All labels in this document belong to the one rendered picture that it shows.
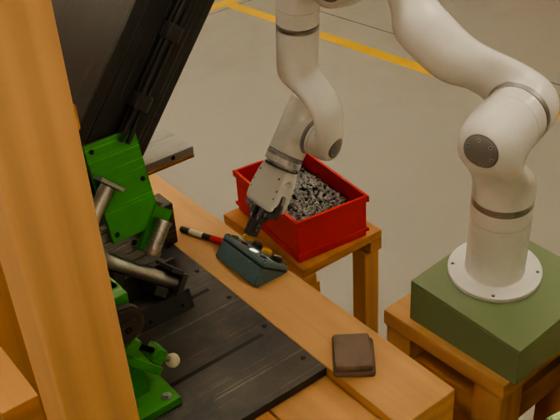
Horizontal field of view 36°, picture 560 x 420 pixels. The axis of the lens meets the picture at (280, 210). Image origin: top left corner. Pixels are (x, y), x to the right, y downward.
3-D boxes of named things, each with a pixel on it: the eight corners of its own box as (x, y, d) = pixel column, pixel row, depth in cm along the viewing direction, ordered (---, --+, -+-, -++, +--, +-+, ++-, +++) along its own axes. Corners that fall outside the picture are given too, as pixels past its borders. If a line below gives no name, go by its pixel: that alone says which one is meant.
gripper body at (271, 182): (307, 173, 191) (287, 218, 193) (279, 157, 198) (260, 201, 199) (285, 166, 185) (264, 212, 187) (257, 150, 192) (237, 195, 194)
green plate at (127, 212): (144, 215, 183) (117, 123, 176) (162, 223, 177) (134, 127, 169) (96, 236, 178) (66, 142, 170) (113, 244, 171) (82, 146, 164)
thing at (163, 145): (157, 133, 204) (156, 122, 202) (194, 157, 193) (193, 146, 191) (4, 193, 185) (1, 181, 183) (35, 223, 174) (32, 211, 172)
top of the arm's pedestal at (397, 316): (477, 262, 202) (478, 247, 200) (597, 326, 181) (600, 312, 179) (382, 322, 186) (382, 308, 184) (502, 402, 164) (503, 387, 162)
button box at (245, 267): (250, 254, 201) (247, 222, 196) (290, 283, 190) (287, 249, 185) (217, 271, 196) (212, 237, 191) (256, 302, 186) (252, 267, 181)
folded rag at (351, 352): (332, 342, 168) (332, 331, 167) (372, 342, 168) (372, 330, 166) (333, 378, 160) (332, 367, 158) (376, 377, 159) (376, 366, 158)
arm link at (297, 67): (356, 31, 170) (349, 153, 189) (295, 6, 178) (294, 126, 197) (327, 47, 165) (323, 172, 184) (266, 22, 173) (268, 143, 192)
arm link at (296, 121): (312, 164, 192) (282, 148, 197) (337, 110, 190) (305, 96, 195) (293, 159, 185) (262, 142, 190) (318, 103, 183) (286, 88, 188)
